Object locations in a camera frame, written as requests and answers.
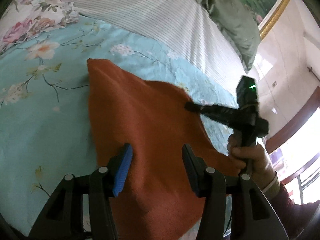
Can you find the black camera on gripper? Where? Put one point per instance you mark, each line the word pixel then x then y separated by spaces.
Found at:
pixel 246 92

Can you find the rust orange knitted sweater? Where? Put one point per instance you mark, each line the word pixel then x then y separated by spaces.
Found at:
pixel 157 201

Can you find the light blue floral bedsheet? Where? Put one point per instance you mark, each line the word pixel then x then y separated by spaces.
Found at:
pixel 45 130

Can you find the white striped blanket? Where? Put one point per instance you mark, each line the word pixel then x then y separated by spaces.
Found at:
pixel 182 25

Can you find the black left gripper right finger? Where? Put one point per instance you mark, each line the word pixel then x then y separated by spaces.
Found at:
pixel 203 179

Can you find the green pillow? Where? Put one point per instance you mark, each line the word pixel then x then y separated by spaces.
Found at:
pixel 236 24

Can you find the person's right hand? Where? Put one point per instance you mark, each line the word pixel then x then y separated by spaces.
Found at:
pixel 262 171

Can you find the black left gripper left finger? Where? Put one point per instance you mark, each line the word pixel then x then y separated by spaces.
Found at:
pixel 118 168

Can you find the dark red sleeve forearm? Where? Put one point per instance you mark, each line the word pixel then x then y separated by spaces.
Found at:
pixel 294 217

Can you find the brown wooden window frame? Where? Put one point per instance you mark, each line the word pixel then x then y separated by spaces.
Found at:
pixel 295 123

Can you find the pink floral white pillow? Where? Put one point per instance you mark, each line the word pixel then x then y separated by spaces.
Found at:
pixel 26 19

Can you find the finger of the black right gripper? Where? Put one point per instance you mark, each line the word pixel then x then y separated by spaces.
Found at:
pixel 221 114

